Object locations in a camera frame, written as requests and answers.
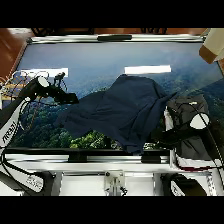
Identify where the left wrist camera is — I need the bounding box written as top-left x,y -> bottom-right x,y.
53,71 -> 68,93

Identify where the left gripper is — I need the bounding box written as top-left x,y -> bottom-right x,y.
54,91 -> 80,105

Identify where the cardboard box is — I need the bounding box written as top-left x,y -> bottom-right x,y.
198,27 -> 224,65

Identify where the navy blue shirt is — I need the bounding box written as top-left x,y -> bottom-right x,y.
54,73 -> 178,155

